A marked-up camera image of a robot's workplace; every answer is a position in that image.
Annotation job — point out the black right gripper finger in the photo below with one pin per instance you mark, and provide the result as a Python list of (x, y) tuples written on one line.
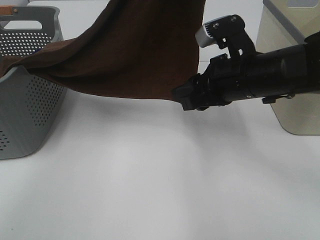
[(186, 95)]

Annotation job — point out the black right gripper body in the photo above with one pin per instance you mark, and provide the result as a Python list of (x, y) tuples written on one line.
[(221, 83)]

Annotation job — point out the brown towel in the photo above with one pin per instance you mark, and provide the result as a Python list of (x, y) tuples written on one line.
[(136, 49)]

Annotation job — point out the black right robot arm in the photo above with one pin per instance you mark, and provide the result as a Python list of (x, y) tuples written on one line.
[(283, 73)]

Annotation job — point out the beige plastic bin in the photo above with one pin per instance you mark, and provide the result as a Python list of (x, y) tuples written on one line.
[(286, 23)]

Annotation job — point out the grey perforated plastic basket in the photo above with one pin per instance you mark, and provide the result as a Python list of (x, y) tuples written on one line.
[(28, 104)]

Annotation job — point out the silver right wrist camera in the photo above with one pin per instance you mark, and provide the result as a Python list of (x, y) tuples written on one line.
[(228, 32)]

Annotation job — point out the brown leather basket handle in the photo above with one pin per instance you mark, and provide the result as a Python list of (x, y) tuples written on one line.
[(7, 10)]

